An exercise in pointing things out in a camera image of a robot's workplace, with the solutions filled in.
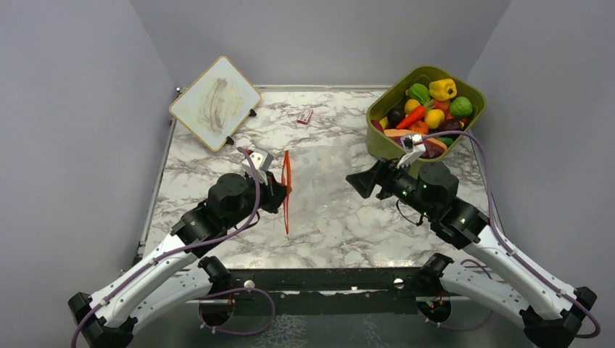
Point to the black toy fruit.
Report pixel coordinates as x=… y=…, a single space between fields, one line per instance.
x=395 y=116

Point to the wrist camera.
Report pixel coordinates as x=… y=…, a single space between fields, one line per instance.
x=261 y=160
x=413 y=145

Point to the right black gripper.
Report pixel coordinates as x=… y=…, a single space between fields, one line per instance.
x=383 y=174

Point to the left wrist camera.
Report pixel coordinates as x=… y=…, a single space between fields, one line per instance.
x=261 y=160

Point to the yellow toy bell pepper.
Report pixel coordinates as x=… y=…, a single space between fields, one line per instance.
x=443 y=90

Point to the orange toy carrot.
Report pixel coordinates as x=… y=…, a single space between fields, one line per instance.
x=413 y=117

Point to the small orange toy pumpkin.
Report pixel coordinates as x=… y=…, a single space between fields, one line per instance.
x=420 y=127

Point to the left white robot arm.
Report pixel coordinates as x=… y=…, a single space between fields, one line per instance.
x=179 y=268

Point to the red toy steak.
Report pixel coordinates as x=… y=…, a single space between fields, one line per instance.
x=434 y=148

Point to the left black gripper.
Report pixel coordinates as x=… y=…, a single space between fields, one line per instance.
x=275 y=193

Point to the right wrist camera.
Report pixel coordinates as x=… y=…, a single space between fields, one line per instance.
x=413 y=145

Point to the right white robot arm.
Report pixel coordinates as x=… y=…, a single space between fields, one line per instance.
x=549 y=311

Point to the yellow toy lemon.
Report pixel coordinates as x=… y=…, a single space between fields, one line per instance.
x=434 y=118

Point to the clear zip top bag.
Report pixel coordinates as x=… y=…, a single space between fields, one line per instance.
x=314 y=176

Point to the small red white box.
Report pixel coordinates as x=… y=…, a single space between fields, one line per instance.
x=304 y=116

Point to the small whiteboard with wooden frame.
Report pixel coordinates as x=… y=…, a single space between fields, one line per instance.
x=216 y=103

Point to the peach toy fruit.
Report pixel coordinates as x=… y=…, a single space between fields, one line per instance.
x=441 y=105

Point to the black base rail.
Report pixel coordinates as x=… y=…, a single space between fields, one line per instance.
x=324 y=291

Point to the green toy leafy vegetable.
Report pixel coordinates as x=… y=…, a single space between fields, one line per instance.
x=419 y=92

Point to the olive green plastic bin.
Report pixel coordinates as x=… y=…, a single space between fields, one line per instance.
x=381 y=146

